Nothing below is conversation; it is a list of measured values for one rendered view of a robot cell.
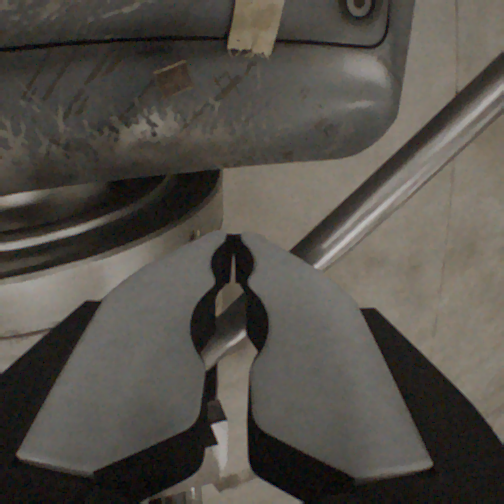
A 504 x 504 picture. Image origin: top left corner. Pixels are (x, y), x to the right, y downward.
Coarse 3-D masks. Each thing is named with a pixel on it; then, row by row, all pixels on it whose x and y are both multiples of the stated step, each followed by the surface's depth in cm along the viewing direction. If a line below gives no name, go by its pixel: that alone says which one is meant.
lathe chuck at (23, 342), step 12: (216, 300) 32; (216, 312) 33; (12, 336) 19; (24, 336) 19; (36, 336) 19; (0, 348) 19; (12, 348) 19; (24, 348) 19; (0, 360) 19; (12, 360) 20; (0, 372) 20
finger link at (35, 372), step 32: (64, 320) 8; (32, 352) 7; (64, 352) 7; (0, 384) 6; (32, 384) 6; (0, 416) 6; (32, 416) 6; (0, 448) 5; (0, 480) 5; (32, 480) 5; (64, 480) 5
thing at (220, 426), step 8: (216, 400) 86; (208, 408) 84; (216, 408) 84; (208, 416) 82; (216, 416) 82; (224, 416) 82; (208, 424) 80; (216, 424) 81; (224, 424) 82; (216, 432) 83; (224, 432) 84; (224, 440) 85; (224, 448) 87; (224, 456) 89; (224, 464) 95
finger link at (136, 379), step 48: (144, 288) 9; (192, 288) 9; (96, 336) 7; (144, 336) 7; (192, 336) 8; (96, 384) 6; (144, 384) 6; (192, 384) 7; (48, 432) 5; (96, 432) 6; (144, 432) 6; (192, 432) 6; (96, 480) 5; (144, 480) 6
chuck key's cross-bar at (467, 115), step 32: (480, 96) 9; (448, 128) 9; (480, 128) 9; (416, 160) 10; (448, 160) 10; (352, 192) 11; (384, 192) 10; (320, 224) 11; (352, 224) 11; (320, 256) 11; (224, 320) 12; (224, 352) 13
